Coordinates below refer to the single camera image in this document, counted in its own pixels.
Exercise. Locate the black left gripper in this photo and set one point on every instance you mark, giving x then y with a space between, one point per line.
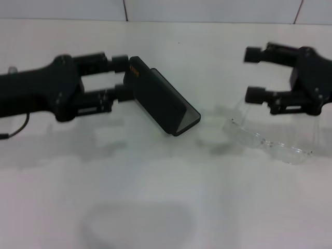
39 90

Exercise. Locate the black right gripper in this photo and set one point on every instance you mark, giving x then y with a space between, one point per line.
311 77

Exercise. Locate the black glasses case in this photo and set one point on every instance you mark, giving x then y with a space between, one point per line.
155 98

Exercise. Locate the clear white glasses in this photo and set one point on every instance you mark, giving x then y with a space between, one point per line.
249 138

